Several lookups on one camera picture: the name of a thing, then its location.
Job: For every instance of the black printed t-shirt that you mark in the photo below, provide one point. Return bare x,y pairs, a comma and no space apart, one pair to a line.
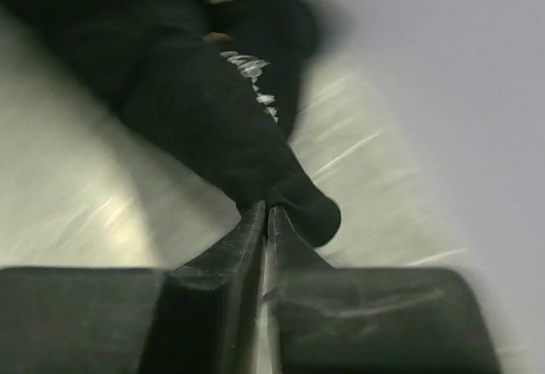
216,85

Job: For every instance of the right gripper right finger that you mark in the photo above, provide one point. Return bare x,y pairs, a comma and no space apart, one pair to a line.
371,320

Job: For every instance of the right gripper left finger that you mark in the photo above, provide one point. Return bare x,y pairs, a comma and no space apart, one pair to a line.
198,318

